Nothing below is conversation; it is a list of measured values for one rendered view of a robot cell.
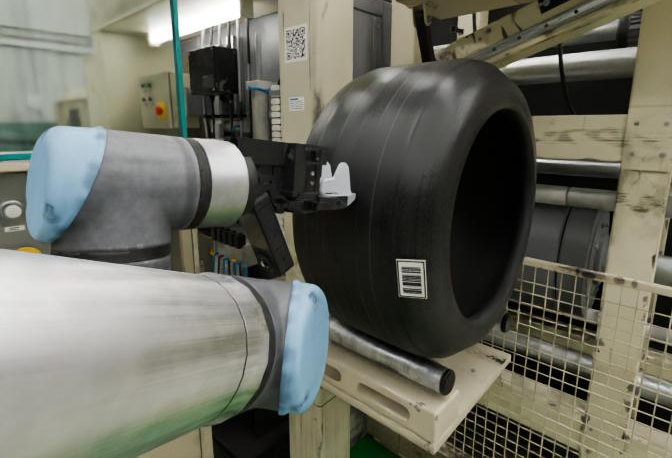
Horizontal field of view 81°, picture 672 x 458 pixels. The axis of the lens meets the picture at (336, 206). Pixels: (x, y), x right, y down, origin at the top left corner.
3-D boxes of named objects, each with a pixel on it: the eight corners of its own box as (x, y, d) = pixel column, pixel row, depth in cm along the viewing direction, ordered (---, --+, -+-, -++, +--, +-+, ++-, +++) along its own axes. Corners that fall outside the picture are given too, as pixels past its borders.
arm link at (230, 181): (210, 236, 36) (163, 220, 43) (253, 232, 40) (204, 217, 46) (214, 138, 35) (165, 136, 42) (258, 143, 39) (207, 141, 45)
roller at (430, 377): (317, 317, 93) (305, 331, 90) (311, 304, 91) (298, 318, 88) (457, 381, 70) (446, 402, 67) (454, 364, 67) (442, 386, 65)
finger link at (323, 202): (356, 197, 52) (308, 198, 45) (355, 208, 52) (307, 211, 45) (330, 193, 55) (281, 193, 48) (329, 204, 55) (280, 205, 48)
